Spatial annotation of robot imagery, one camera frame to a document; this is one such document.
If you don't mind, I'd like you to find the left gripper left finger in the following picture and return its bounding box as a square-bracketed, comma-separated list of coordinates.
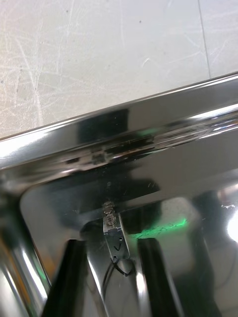
[41, 238, 88, 317]

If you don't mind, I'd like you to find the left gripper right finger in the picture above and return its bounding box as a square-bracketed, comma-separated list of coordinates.
[137, 237, 186, 317]

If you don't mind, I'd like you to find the small metal solenoid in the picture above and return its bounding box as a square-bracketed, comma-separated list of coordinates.
[102, 200, 137, 300]

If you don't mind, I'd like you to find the steel tray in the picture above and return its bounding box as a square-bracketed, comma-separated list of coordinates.
[0, 71, 238, 317]

